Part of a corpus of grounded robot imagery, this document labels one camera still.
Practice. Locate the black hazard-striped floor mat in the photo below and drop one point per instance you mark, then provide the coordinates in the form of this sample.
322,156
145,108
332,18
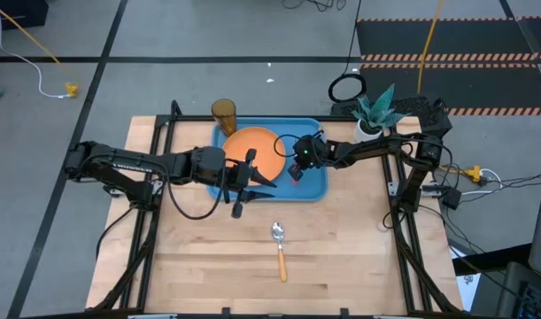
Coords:
473,88
473,37

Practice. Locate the blue plastic tray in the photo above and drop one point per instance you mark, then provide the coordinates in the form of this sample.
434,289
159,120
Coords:
312,190

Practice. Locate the black side desk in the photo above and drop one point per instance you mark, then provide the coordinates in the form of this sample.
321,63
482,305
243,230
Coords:
496,259

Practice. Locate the green artificial plant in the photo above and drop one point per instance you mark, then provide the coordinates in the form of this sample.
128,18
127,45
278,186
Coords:
376,113

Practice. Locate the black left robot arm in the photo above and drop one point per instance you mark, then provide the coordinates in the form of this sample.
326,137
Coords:
128,161

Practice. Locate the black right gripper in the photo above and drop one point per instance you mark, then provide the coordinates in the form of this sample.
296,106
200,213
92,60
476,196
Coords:
312,153

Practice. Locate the orange round plate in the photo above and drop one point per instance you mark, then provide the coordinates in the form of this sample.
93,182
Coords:
257,146

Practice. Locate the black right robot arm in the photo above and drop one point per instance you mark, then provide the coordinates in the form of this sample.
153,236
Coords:
367,148

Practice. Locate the black aluminium table frame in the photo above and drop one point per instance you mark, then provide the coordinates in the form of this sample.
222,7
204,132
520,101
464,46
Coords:
195,118

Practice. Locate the white round plant pot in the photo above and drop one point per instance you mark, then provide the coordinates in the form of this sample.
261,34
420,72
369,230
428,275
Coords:
363,133

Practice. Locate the black box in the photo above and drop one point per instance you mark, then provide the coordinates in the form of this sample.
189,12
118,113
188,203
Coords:
17,13

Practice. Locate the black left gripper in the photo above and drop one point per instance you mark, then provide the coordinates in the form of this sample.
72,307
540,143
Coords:
234,177

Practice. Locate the amber ribbed plastic cup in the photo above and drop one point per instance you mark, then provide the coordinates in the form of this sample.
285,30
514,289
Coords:
224,116

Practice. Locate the black keyboard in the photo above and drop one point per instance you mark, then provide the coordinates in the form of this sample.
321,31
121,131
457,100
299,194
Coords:
538,305

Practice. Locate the black power adapter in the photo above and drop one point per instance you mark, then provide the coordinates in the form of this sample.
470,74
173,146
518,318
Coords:
451,199

